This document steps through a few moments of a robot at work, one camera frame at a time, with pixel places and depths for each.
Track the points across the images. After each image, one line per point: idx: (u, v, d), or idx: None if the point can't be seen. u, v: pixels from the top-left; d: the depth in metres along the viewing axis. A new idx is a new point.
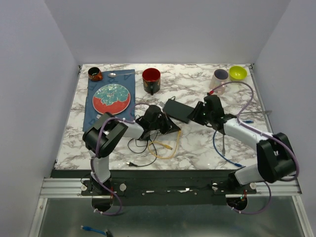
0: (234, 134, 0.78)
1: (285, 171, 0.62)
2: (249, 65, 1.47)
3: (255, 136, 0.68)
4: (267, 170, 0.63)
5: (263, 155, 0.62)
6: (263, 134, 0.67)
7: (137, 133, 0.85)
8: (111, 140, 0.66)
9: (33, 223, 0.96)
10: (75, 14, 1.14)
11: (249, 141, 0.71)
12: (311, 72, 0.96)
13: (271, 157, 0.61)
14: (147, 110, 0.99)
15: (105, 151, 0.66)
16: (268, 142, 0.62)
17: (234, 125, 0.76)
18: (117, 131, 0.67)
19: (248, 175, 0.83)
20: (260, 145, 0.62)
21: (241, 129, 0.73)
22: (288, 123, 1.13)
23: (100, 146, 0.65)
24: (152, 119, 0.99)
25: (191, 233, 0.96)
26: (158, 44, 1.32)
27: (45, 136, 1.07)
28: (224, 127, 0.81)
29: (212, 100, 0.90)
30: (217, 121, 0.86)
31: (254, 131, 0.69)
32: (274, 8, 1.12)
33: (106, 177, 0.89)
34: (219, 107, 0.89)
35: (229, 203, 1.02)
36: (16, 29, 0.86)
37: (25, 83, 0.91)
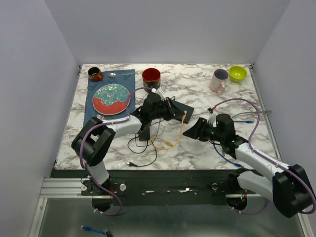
0: (246, 160, 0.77)
1: (302, 205, 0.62)
2: (249, 65, 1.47)
3: (270, 168, 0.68)
4: (285, 203, 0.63)
5: (280, 189, 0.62)
6: (279, 165, 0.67)
7: (135, 128, 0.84)
8: (98, 149, 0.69)
9: (33, 223, 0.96)
10: (75, 14, 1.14)
11: (263, 170, 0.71)
12: (310, 72, 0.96)
13: (288, 192, 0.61)
14: (146, 100, 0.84)
15: (95, 159, 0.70)
16: (284, 177, 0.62)
17: (247, 152, 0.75)
18: (102, 138, 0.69)
19: (252, 184, 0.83)
20: (277, 179, 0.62)
21: (255, 157, 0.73)
22: (288, 123, 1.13)
23: (89, 155, 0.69)
24: (152, 109, 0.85)
25: (191, 233, 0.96)
26: (158, 44, 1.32)
27: (45, 136, 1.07)
28: (235, 152, 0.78)
29: (226, 122, 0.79)
30: (229, 144, 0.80)
31: (269, 161, 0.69)
32: (274, 8, 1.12)
33: (104, 179, 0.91)
34: (232, 130, 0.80)
35: (229, 203, 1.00)
36: (17, 30, 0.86)
37: (25, 83, 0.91)
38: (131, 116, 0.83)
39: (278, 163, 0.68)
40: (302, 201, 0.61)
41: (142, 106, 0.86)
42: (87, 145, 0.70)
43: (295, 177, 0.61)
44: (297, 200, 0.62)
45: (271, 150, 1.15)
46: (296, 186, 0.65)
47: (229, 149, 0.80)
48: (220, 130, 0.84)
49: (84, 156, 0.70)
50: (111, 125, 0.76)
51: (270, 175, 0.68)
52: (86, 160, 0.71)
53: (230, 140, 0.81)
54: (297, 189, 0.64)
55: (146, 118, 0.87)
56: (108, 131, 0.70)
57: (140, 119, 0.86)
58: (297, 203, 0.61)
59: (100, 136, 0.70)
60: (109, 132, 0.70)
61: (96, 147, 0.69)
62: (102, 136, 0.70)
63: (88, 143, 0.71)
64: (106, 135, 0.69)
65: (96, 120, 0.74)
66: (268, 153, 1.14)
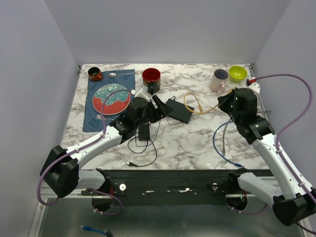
0: (261, 153, 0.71)
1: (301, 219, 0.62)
2: (249, 65, 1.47)
3: (293, 183, 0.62)
4: (284, 217, 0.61)
5: (291, 209, 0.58)
6: (302, 185, 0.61)
7: (113, 142, 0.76)
8: (63, 183, 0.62)
9: (33, 223, 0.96)
10: (75, 14, 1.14)
11: (278, 177, 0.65)
12: (310, 72, 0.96)
13: (298, 215, 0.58)
14: (130, 105, 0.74)
15: (64, 190, 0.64)
16: (304, 202, 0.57)
17: (271, 149, 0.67)
18: (65, 173, 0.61)
19: (253, 186, 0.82)
20: (296, 204, 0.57)
21: (279, 163, 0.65)
22: (289, 123, 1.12)
23: (57, 189, 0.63)
24: (136, 116, 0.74)
25: (191, 233, 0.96)
26: (158, 44, 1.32)
27: (45, 136, 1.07)
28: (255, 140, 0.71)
29: (248, 99, 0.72)
30: (248, 126, 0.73)
31: (294, 176, 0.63)
32: (274, 8, 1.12)
33: (98, 184, 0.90)
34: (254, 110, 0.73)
35: (229, 203, 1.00)
36: (16, 30, 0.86)
37: (25, 83, 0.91)
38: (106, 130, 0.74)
39: (303, 182, 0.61)
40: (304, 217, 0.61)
41: (126, 111, 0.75)
42: (54, 177, 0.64)
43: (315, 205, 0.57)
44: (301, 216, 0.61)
45: None
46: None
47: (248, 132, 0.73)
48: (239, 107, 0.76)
49: (52, 188, 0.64)
50: (77, 152, 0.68)
51: (287, 189, 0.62)
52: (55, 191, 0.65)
53: (251, 122, 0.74)
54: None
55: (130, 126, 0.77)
56: (70, 164, 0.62)
57: (124, 127, 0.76)
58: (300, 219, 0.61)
59: (63, 169, 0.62)
60: (72, 166, 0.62)
61: (60, 182, 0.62)
62: (64, 170, 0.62)
63: (55, 174, 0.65)
64: (68, 170, 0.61)
65: (59, 149, 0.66)
66: None
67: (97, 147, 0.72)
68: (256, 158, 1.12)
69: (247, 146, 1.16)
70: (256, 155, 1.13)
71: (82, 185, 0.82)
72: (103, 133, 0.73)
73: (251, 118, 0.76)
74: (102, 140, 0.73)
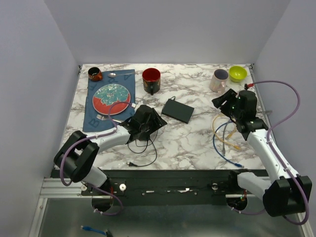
0: (255, 145, 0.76)
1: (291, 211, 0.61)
2: (249, 65, 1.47)
3: (278, 169, 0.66)
4: (273, 204, 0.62)
5: (275, 193, 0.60)
6: (287, 170, 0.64)
7: (123, 138, 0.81)
8: (81, 166, 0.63)
9: (33, 223, 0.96)
10: (75, 14, 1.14)
11: (268, 165, 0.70)
12: (310, 71, 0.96)
13: (283, 199, 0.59)
14: (138, 109, 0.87)
15: (78, 176, 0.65)
16: (288, 184, 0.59)
17: (261, 141, 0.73)
18: (86, 154, 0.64)
19: (250, 182, 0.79)
20: (279, 185, 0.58)
21: (267, 152, 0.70)
22: (288, 123, 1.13)
23: (71, 172, 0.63)
24: (142, 119, 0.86)
25: (191, 233, 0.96)
26: (158, 44, 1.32)
27: (45, 136, 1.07)
28: (249, 134, 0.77)
29: (249, 98, 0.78)
30: (245, 123, 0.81)
31: (280, 162, 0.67)
32: (274, 8, 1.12)
33: (101, 182, 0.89)
34: (252, 109, 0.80)
35: (229, 203, 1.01)
36: (16, 30, 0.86)
37: (24, 82, 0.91)
38: (118, 127, 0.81)
39: (289, 168, 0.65)
40: (292, 208, 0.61)
41: (133, 116, 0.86)
42: (69, 161, 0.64)
43: (298, 187, 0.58)
44: (287, 206, 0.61)
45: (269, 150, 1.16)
46: (294, 193, 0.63)
47: (242, 126, 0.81)
48: (240, 106, 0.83)
49: (67, 172, 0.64)
50: (96, 138, 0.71)
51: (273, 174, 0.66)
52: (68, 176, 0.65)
53: (248, 120, 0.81)
54: (293, 195, 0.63)
55: (136, 128, 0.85)
56: (91, 146, 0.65)
57: (131, 128, 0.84)
58: (286, 208, 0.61)
59: (83, 150, 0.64)
60: (92, 147, 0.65)
61: (78, 164, 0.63)
62: (85, 151, 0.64)
63: (70, 158, 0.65)
64: (89, 151, 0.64)
65: (79, 134, 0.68)
66: None
67: (110, 138, 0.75)
68: (256, 158, 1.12)
69: (247, 146, 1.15)
70: (256, 155, 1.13)
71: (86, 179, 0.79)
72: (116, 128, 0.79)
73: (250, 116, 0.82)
74: (115, 134, 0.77)
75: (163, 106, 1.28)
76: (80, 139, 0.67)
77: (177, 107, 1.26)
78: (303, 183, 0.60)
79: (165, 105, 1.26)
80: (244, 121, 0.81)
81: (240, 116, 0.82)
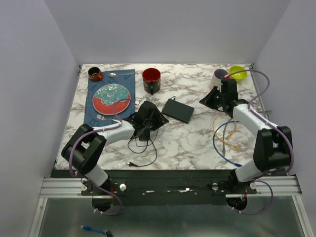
0: (240, 118, 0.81)
1: (279, 162, 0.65)
2: (249, 65, 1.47)
3: (259, 124, 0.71)
4: (261, 158, 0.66)
5: (260, 144, 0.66)
6: (268, 123, 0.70)
7: (128, 132, 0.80)
8: (89, 158, 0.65)
9: (33, 223, 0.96)
10: (75, 14, 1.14)
11: (252, 128, 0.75)
12: (310, 71, 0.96)
13: (267, 147, 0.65)
14: (143, 107, 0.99)
15: (86, 168, 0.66)
16: (270, 133, 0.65)
17: (243, 110, 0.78)
18: (94, 146, 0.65)
19: (246, 172, 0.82)
20: (262, 134, 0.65)
21: (249, 116, 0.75)
22: (288, 123, 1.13)
23: (79, 164, 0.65)
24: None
25: (191, 233, 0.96)
26: (158, 44, 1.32)
27: (45, 136, 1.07)
28: (233, 110, 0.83)
29: (229, 81, 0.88)
30: (229, 103, 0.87)
31: (260, 119, 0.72)
32: (274, 8, 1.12)
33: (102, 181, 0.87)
34: (234, 91, 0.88)
35: (229, 203, 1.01)
36: (16, 30, 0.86)
37: (24, 83, 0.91)
38: (123, 122, 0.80)
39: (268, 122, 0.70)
40: (280, 159, 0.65)
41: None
42: (77, 153, 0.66)
43: (279, 133, 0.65)
44: (275, 157, 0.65)
45: None
46: (279, 146, 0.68)
47: (227, 107, 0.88)
48: (223, 92, 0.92)
49: (75, 164, 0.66)
50: (102, 132, 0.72)
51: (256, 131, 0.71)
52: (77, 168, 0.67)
53: (231, 100, 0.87)
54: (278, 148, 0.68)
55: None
56: (98, 138, 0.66)
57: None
58: (273, 159, 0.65)
59: (92, 143, 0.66)
60: (100, 140, 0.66)
61: (86, 156, 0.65)
62: (93, 143, 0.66)
63: (78, 150, 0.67)
64: (97, 143, 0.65)
65: (87, 127, 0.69)
66: None
67: (117, 132, 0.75)
68: None
69: (247, 146, 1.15)
70: None
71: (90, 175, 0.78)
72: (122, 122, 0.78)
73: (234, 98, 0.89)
74: (121, 127, 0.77)
75: (163, 106, 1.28)
76: (87, 132, 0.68)
77: (177, 107, 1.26)
78: (285, 131, 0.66)
79: (165, 105, 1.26)
80: (228, 101, 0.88)
81: (225, 99, 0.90)
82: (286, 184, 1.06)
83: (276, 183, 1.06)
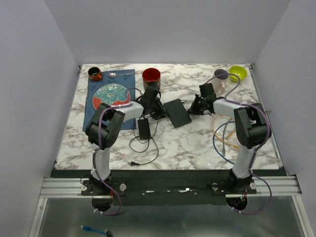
0: (223, 112, 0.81)
1: (258, 135, 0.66)
2: (249, 65, 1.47)
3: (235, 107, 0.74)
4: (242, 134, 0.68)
5: (238, 120, 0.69)
6: (242, 104, 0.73)
7: (138, 113, 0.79)
8: (112, 131, 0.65)
9: (33, 223, 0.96)
10: (75, 14, 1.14)
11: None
12: (310, 71, 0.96)
13: (244, 121, 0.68)
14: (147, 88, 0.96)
15: (109, 141, 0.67)
16: (244, 109, 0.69)
17: (223, 102, 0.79)
18: (116, 120, 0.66)
19: (241, 162, 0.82)
20: (237, 110, 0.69)
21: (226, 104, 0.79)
22: (288, 123, 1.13)
23: (103, 138, 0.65)
24: (152, 97, 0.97)
25: (191, 233, 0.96)
26: (158, 44, 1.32)
27: (45, 135, 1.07)
28: (213, 105, 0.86)
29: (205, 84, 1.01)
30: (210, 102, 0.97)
31: (235, 103, 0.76)
32: (274, 8, 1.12)
33: (106, 176, 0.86)
34: (211, 91, 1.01)
35: (229, 203, 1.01)
36: (16, 30, 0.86)
37: (24, 83, 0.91)
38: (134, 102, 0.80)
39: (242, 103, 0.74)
40: (259, 132, 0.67)
41: (143, 95, 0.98)
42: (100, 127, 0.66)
43: (252, 106, 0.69)
44: (253, 130, 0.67)
45: (272, 150, 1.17)
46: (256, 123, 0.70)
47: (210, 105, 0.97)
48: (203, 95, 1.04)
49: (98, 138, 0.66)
50: (119, 108, 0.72)
51: None
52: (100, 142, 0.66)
53: (212, 99, 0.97)
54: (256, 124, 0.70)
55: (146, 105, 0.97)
56: (119, 113, 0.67)
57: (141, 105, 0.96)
58: (253, 132, 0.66)
59: (113, 117, 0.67)
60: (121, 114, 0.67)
61: (110, 129, 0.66)
62: (114, 117, 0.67)
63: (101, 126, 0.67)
64: (118, 117, 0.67)
65: (105, 105, 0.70)
66: (268, 153, 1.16)
67: (132, 109, 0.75)
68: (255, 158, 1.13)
69: None
70: None
71: (98, 162, 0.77)
72: (133, 103, 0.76)
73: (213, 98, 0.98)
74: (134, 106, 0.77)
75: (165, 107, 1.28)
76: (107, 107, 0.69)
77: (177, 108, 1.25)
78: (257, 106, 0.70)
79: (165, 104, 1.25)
80: (209, 100, 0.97)
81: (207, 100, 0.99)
82: (286, 184, 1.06)
83: (276, 183, 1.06)
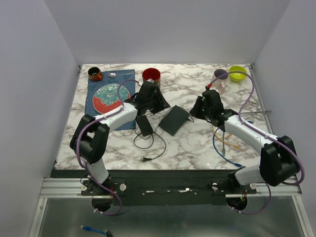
0: (235, 133, 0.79)
1: (288, 175, 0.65)
2: (249, 65, 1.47)
3: (259, 139, 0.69)
4: (270, 174, 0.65)
5: (267, 161, 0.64)
6: (268, 137, 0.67)
7: (130, 115, 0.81)
8: (96, 146, 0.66)
9: (33, 223, 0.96)
10: (75, 14, 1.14)
11: (252, 143, 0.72)
12: (310, 72, 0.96)
13: (275, 164, 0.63)
14: (144, 85, 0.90)
15: (95, 156, 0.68)
16: (273, 148, 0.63)
17: (236, 124, 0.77)
18: (98, 135, 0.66)
19: (248, 175, 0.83)
20: (266, 151, 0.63)
21: (244, 130, 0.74)
22: (288, 123, 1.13)
23: (88, 154, 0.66)
24: (148, 94, 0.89)
25: (191, 233, 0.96)
26: (158, 44, 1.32)
27: (45, 135, 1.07)
28: (225, 124, 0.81)
29: (212, 95, 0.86)
30: (217, 117, 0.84)
31: (258, 134, 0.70)
32: (274, 8, 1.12)
33: (104, 177, 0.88)
34: (218, 102, 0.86)
35: (229, 203, 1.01)
36: (16, 30, 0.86)
37: (24, 83, 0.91)
38: (124, 105, 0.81)
39: (267, 134, 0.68)
40: (288, 172, 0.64)
41: (138, 93, 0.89)
42: (84, 143, 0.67)
43: (282, 145, 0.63)
44: (283, 171, 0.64)
45: None
46: (284, 158, 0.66)
47: (217, 119, 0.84)
48: (207, 106, 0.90)
49: (84, 154, 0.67)
50: (105, 120, 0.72)
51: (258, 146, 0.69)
52: (86, 158, 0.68)
53: (218, 113, 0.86)
54: (283, 159, 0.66)
55: (142, 102, 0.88)
56: (102, 127, 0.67)
57: (137, 102, 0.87)
58: (283, 174, 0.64)
59: (96, 132, 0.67)
60: (103, 128, 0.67)
61: (93, 145, 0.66)
62: (97, 133, 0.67)
63: (85, 141, 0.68)
64: (101, 132, 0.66)
65: (89, 118, 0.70)
66: None
67: (119, 117, 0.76)
68: (256, 158, 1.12)
69: (246, 146, 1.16)
70: (256, 155, 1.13)
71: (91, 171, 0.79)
72: (123, 105, 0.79)
73: (220, 111, 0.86)
74: (122, 113, 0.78)
75: (169, 109, 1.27)
76: (90, 122, 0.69)
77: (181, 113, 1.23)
78: (286, 142, 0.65)
79: (172, 109, 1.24)
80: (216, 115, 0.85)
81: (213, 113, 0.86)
82: (286, 184, 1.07)
83: (277, 183, 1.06)
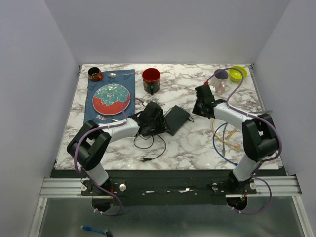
0: (222, 117, 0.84)
1: (268, 148, 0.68)
2: (249, 65, 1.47)
3: (242, 117, 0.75)
4: (252, 148, 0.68)
5: (248, 135, 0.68)
6: (249, 115, 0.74)
7: (131, 131, 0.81)
8: (93, 154, 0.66)
9: (33, 223, 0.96)
10: (75, 14, 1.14)
11: (238, 124, 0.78)
12: (310, 71, 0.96)
13: (255, 136, 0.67)
14: (148, 104, 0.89)
15: (91, 164, 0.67)
16: (253, 123, 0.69)
17: (223, 108, 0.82)
18: (99, 143, 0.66)
19: (244, 170, 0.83)
20: (246, 124, 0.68)
21: (229, 111, 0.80)
22: (288, 123, 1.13)
23: (84, 160, 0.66)
24: (151, 114, 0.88)
25: (191, 233, 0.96)
26: (158, 44, 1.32)
27: (45, 135, 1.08)
28: (214, 110, 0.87)
29: (202, 86, 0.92)
30: (208, 105, 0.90)
31: (241, 112, 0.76)
32: (274, 8, 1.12)
33: (103, 179, 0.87)
34: (209, 93, 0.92)
35: (229, 203, 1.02)
36: (16, 30, 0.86)
37: (24, 83, 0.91)
38: (128, 120, 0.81)
39: (248, 113, 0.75)
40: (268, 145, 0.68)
41: (142, 111, 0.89)
42: (82, 148, 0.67)
43: (260, 119, 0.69)
44: (263, 144, 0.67)
45: None
46: (264, 134, 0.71)
47: (208, 108, 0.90)
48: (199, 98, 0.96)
49: (80, 160, 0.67)
50: (107, 129, 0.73)
51: None
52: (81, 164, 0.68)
53: (210, 102, 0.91)
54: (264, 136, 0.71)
55: (144, 122, 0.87)
56: (104, 136, 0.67)
57: (139, 121, 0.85)
58: (263, 147, 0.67)
59: (97, 139, 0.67)
60: (105, 137, 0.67)
61: (91, 151, 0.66)
62: (98, 140, 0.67)
63: (83, 146, 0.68)
64: (102, 139, 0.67)
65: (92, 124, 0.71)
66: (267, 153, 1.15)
67: (121, 129, 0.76)
68: None
69: None
70: None
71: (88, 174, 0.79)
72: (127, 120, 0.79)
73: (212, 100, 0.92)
74: (125, 126, 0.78)
75: (168, 109, 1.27)
76: (92, 129, 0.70)
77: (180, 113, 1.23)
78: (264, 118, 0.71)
79: (172, 109, 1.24)
80: (207, 104, 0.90)
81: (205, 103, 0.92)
82: (286, 184, 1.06)
83: (277, 183, 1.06)
